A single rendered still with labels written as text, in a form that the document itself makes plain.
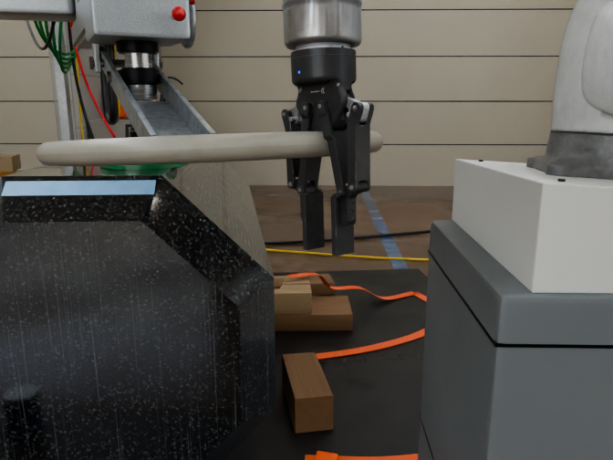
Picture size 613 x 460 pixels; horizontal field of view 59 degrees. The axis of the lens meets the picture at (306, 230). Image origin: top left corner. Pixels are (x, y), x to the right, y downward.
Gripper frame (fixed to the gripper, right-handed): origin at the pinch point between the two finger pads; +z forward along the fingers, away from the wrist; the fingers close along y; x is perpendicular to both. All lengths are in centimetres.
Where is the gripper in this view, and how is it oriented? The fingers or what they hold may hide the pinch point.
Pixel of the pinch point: (327, 224)
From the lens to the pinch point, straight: 65.7
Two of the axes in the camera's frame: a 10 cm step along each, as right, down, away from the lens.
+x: -7.5, 1.3, -6.5
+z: 0.3, 9.9, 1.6
